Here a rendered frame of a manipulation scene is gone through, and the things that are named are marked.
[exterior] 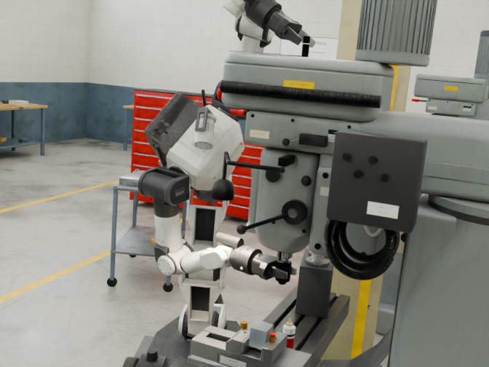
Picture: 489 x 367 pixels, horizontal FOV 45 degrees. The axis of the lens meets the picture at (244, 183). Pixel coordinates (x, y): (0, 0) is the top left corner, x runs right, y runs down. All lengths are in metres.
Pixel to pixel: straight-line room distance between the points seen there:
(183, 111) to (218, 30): 9.70
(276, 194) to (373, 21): 0.55
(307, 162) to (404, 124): 0.29
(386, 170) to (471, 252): 0.34
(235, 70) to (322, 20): 9.45
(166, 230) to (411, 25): 1.07
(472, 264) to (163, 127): 1.15
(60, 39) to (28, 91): 1.35
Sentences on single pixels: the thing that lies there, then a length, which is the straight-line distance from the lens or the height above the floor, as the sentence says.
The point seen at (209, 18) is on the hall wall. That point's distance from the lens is 11.93.
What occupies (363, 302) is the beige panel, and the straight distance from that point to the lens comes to 3.71.
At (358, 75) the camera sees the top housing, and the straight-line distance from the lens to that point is 1.61.
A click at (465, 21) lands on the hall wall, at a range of 10.76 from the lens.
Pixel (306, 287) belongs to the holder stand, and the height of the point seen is 1.07.
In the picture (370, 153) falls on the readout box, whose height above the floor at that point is 1.68.
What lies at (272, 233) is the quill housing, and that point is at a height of 1.37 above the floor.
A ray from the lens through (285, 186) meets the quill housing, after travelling 1.72.
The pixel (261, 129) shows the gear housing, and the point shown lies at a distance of 1.70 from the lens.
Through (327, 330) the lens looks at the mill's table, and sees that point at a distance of 2.16.
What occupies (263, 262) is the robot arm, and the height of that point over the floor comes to 1.26.
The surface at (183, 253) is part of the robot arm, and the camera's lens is 2.17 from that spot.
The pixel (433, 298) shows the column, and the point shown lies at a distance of 1.61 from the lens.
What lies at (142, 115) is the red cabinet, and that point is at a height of 1.15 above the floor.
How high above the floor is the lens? 1.86
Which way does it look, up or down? 11 degrees down
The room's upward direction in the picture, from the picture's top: 5 degrees clockwise
